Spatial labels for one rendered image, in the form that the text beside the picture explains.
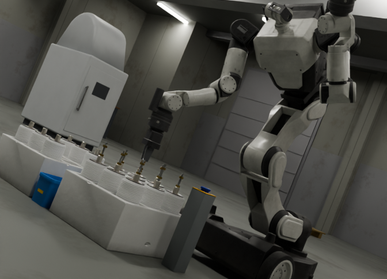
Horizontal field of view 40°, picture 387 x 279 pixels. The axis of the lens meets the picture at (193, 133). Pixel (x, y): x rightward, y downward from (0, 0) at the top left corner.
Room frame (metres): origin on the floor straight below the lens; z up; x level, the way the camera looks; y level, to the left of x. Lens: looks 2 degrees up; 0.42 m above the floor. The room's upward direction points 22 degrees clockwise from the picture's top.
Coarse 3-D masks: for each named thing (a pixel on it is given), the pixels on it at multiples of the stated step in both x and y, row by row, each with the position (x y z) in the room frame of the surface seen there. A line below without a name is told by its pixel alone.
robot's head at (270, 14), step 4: (268, 4) 2.16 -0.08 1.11; (276, 8) 2.13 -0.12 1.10; (280, 8) 2.12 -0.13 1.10; (264, 12) 2.18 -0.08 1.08; (268, 12) 2.15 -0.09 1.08; (272, 12) 2.14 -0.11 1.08; (268, 16) 2.17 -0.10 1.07; (272, 16) 2.15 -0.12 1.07; (276, 16) 2.13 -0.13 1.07; (276, 20) 2.16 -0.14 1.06; (276, 24) 2.17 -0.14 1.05; (280, 24) 2.16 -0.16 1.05; (284, 24) 2.16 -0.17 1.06; (288, 24) 2.16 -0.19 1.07; (276, 28) 2.17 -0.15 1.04; (280, 28) 2.16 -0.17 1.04
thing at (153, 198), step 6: (144, 192) 2.06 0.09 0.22; (150, 192) 2.05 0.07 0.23; (156, 192) 2.05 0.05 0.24; (162, 192) 2.07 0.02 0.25; (144, 198) 2.05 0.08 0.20; (150, 198) 2.05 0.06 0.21; (156, 198) 2.05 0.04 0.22; (162, 198) 2.07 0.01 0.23; (144, 204) 2.05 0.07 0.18; (150, 204) 2.05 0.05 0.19; (156, 204) 2.06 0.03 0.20
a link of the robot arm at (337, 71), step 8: (328, 56) 1.92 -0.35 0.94; (336, 56) 1.89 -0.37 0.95; (344, 56) 1.89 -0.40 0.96; (328, 64) 1.93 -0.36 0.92; (336, 64) 1.90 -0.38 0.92; (344, 64) 1.90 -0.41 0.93; (328, 72) 1.93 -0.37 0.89; (336, 72) 1.90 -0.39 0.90; (344, 72) 1.90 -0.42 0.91; (328, 80) 1.94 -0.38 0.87; (336, 80) 1.91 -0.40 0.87; (344, 80) 1.91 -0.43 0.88; (328, 88) 1.94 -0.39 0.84; (336, 88) 1.92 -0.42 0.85; (344, 88) 1.92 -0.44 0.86; (328, 96) 1.95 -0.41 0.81; (336, 96) 1.94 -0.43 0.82; (344, 96) 1.93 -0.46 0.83
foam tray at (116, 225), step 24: (72, 192) 2.09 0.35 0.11; (96, 192) 2.01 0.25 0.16; (72, 216) 2.06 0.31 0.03; (96, 216) 1.97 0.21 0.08; (120, 216) 1.90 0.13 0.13; (144, 216) 1.98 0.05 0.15; (168, 216) 2.08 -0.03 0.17; (96, 240) 1.94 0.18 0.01; (120, 240) 1.93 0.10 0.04; (144, 240) 2.02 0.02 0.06; (168, 240) 2.12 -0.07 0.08
